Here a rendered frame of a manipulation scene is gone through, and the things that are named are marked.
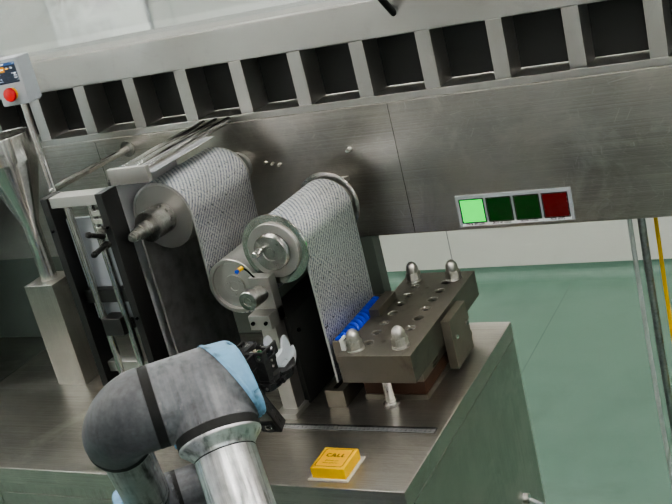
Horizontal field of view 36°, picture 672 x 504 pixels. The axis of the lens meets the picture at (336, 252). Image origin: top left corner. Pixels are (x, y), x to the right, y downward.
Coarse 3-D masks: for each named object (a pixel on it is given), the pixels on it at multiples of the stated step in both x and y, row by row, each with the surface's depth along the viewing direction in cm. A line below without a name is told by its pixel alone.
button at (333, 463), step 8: (328, 448) 196; (336, 448) 195; (344, 448) 195; (352, 448) 194; (320, 456) 194; (328, 456) 193; (336, 456) 193; (344, 456) 192; (352, 456) 191; (320, 464) 191; (328, 464) 191; (336, 464) 190; (344, 464) 189; (352, 464) 191; (312, 472) 191; (320, 472) 190; (328, 472) 190; (336, 472) 189; (344, 472) 188
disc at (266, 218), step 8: (264, 216) 206; (272, 216) 205; (280, 216) 205; (248, 224) 209; (256, 224) 208; (280, 224) 205; (288, 224) 204; (248, 232) 209; (296, 232) 204; (304, 240) 205; (304, 248) 205; (248, 256) 212; (304, 256) 206; (304, 264) 207; (296, 272) 208; (280, 280) 211; (288, 280) 210
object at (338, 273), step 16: (352, 224) 225; (336, 240) 218; (352, 240) 225; (320, 256) 212; (336, 256) 218; (352, 256) 224; (320, 272) 211; (336, 272) 217; (352, 272) 224; (320, 288) 211; (336, 288) 217; (352, 288) 223; (368, 288) 230; (320, 304) 211; (336, 304) 217; (352, 304) 223; (336, 320) 216
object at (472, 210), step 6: (462, 204) 223; (468, 204) 222; (474, 204) 222; (480, 204) 221; (462, 210) 224; (468, 210) 223; (474, 210) 222; (480, 210) 222; (468, 216) 224; (474, 216) 223; (480, 216) 222
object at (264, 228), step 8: (264, 224) 206; (272, 224) 205; (256, 232) 208; (264, 232) 207; (272, 232) 206; (280, 232) 205; (288, 232) 205; (248, 240) 209; (288, 240) 205; (296, 240) 205; (248, 248) 210; (296, 248) 205; (296, 256) 206; (256, 264) 211; (288, 264) 207; (296, 264) 207; (264, 272) 211; (280, 272) 209; (288, 272) 208
